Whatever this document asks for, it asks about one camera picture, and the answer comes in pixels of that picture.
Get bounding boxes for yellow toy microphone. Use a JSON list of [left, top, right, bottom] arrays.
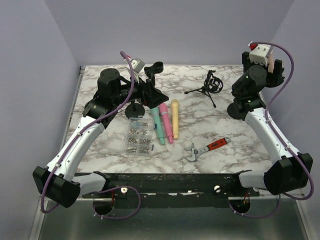
[[171, 99, 179, 140]]

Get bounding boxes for mint green toy microphone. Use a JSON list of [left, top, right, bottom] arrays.
[[150, 107, 165, 145]]

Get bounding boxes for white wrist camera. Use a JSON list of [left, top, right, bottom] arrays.
[[248, 42, 273, 67], [130, 58, 145, 74]]

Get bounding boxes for clear plastic screw box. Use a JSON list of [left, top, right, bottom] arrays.
[[123, 117, 155, 156]]

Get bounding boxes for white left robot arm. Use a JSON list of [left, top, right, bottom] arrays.
[[32, 66, 169, 208]]

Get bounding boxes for aluminium mounting rail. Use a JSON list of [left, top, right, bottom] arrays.
[[39, 184, 305, 202]]

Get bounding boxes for black tripod shock-mount stand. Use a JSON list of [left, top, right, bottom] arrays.
[[184, 70, 224, 108]]

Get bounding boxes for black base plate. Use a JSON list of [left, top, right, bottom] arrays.
[[82, 173, 260, 209]]

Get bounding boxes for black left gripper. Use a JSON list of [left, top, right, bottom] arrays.
[[113, 71, 169, 109]]

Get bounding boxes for beige toy microphone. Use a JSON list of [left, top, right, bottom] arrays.
[[268, 50, 274, 73]]

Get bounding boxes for black round-base stand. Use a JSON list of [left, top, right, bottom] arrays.
[[125, 100, 145, 119], [144, 61, 164, 86]]

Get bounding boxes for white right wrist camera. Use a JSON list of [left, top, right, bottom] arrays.
[[248, 42, 273, 67]]

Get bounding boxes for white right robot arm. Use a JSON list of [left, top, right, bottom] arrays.
[[227, 51, 313, 196]]

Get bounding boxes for pink toy microphone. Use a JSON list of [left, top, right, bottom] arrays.
[[159, 103, 174, 144]]

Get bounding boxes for red-handled adjustable wrench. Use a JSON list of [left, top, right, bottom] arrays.
[[185, 137, 231, 162]]

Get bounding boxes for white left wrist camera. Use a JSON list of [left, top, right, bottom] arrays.
[[130, 58, 145, 74]]

